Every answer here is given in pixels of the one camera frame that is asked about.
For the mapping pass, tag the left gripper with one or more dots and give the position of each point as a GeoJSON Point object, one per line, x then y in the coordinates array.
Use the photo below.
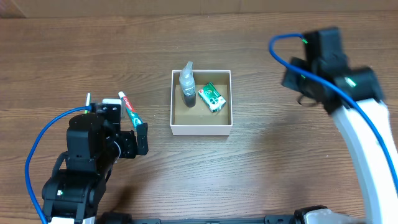
{"type": "Point", "coordinates": [125, 143]}

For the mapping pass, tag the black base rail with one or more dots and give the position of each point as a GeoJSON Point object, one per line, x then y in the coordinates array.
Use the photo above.
{"type": "Point", "coordinates": [211, 221]}

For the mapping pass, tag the red green toothpaste tube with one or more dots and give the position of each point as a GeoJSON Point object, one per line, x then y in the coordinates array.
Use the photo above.
{"type": "Point", "coordinates": [134, 117]}

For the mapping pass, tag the green white toothbrush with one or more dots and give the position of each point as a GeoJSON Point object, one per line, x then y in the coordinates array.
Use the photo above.
{"type": "Point", "coordinates": [88, 100]}

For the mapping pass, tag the white cardboard box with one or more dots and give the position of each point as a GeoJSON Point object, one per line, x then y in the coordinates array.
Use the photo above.
{"type": "Point", "coordinates": [199, 120]}

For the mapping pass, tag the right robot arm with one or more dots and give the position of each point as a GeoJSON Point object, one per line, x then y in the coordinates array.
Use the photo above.
{"type": "Point", "coordinates": [354, 99]}

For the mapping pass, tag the clear bottle dark liquid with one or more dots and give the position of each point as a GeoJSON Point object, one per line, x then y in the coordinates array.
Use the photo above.
{"type": "Point", "coordinates": [187, 84]}

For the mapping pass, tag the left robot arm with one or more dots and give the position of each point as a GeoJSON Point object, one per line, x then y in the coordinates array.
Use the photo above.
{"type": "Point", "coordinates": [78, 181]}

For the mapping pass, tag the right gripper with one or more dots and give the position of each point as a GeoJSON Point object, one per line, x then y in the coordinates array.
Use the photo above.
{"type": "Point", "coordinates": [296, 78]}

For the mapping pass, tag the green soap box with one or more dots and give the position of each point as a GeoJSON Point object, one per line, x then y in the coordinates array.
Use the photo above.
{"type": "Point", "coordinates": [212, 98]}

